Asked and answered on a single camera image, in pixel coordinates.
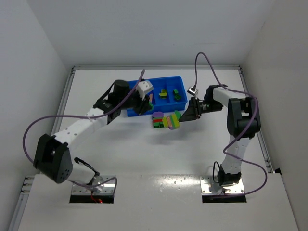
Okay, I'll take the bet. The green yellow lego stack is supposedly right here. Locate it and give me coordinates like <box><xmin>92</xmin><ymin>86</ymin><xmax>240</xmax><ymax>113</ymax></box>
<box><xmin>162</xmin><ymin>110</ymin><xmax>181</xmax><ymax>130</ymax></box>

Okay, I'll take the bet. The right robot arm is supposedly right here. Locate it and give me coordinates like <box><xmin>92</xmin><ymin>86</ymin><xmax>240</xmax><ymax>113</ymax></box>
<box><xmin>179</xmin><ymin>85</ymin><xmax>261</xmax><ymax>186</ymax></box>

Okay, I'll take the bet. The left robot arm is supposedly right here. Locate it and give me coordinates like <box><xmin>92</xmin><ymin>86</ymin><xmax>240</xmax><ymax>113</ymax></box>
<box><xmin>33</xmin><ymin>80</ymin><xmax>153</xmax><ymax>186</ymax></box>

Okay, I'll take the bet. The purple round lego brick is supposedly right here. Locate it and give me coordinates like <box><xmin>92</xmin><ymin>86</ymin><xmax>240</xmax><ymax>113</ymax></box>
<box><xmin>152</xmin><ymin>112</ymin><xmax>164</xmax><ymax>119</ymax></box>

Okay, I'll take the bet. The blue divided plastic bin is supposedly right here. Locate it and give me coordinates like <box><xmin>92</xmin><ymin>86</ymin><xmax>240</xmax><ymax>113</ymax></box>
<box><xmin>126</xmin><ymin>76</ymin><xmax>188</xmax><ymax>118</ymax></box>

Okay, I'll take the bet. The green red striped lego stack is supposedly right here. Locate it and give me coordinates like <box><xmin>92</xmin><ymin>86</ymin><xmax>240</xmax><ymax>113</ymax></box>
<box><xmin>152</xmin><ymin>117</ymin><xmax>164</xmax><ymax>128</ymax></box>

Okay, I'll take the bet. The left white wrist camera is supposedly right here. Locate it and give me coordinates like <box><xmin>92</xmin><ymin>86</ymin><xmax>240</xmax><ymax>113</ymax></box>
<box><xmin>136</xmin><ymin>80</ymin><xmax>154</xmax><ymax>100</ymax></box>

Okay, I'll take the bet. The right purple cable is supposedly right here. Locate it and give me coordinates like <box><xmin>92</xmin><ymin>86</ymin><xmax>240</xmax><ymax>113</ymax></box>
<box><xmin>194</xmin><ymin>52</ymin><xmax>268</xmax><ymax>198</ymax></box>

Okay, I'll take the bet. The purple cable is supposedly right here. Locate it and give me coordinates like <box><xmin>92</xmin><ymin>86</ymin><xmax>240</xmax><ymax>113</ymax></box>
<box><xmin>194</xmin><ymin>52</ymin><xmax>268</xmax><ymax>198</ymax></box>
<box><xmin>23</xmin><ymin>69</ymin><xmax>146</xmax><ymax>192</ymax></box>

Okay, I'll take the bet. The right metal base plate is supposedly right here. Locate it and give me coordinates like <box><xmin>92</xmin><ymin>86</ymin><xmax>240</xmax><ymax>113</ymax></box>
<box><xmin>200</xmin><ymin>175</ymin><xmax>245</xmax><ymax>196</ymax></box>

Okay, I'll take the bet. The metal base plate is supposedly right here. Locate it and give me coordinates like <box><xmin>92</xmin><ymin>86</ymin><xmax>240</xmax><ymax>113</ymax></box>
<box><xmin>200</xmin><ymin>175</ymin><xmax>245</xmax><ymax>196</ymax></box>
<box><xmin>71</xmin><ymin>176</ymin><xmax>117</xmax><ymax>196</ymax></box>

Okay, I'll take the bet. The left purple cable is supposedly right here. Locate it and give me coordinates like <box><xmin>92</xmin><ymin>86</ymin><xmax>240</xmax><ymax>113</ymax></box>
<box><xmin>23</xmin><ymin>69</ymin><xmax>146</xmax><ymax>192</ymax></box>

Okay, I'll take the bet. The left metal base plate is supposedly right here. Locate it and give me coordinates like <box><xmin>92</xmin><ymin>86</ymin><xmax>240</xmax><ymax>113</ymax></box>
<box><xmin>71</xmin><ymin>176</ymin><xmax>117</xmax><ymax>196</ymax></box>

